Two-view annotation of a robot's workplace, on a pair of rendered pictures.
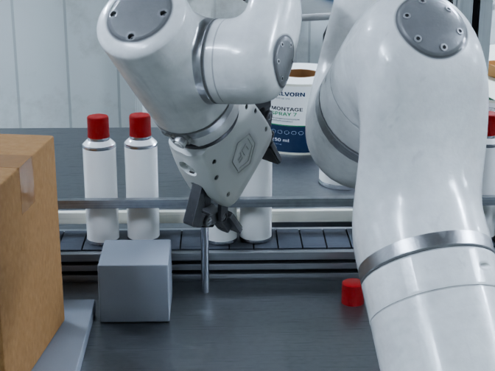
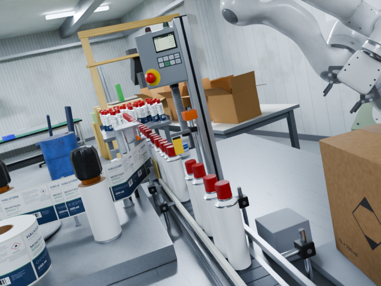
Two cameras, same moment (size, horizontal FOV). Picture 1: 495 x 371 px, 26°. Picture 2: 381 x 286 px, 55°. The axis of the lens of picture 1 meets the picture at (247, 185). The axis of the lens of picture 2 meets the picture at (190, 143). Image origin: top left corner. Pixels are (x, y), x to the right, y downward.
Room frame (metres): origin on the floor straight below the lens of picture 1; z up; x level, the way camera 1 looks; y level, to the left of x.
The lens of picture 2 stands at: (1.79, 0.95, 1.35)
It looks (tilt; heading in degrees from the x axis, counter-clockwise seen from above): 12 degrees down; 258
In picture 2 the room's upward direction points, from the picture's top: 14 degrees counter-clockwise
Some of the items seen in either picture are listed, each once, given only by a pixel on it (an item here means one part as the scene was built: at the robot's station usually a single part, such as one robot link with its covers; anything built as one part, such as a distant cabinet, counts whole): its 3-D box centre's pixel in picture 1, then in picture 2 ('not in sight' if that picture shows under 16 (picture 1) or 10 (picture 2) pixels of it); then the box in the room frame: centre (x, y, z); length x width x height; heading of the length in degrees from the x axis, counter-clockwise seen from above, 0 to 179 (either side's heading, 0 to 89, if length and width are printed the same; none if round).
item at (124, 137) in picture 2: not in sight; (135, 152); (1.71, -0.68, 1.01); 0.14 x 0.13 x 0.26; 91
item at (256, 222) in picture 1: (255, 177); (198, 194); (1.60, -0.01, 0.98); 0.05 x 0.05 x 0.20
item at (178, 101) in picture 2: not in sight; (180, 109); (1.51, -0.43, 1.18); 0.04 x 0.04 x 0.21
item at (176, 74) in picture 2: not in sight; (166, 57); (1.52, -0.37, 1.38); 0.17 x 0.10 x 0.19; 146
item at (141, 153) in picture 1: (141, 177); (219, 216); (1.60, 0.17, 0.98); 0.05 x 0.05 x 0.20
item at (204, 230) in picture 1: (204, 236); (238, 218); (1.52, 0.07, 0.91); 0.07 x 0.03 x 0.17; 1
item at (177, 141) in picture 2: not in sight; (178, 145); (1.59, -0.21, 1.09); 0.03 x 0.01 x 0.06; 1
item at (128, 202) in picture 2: not in sight; (122, 183); (1.80, -0.39, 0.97); 0.05 x 0.05 x 0.19
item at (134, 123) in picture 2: not in sight; (126, 125); (1.71, -0.68, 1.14); 0.14 x 0.11 x 0.01; 91
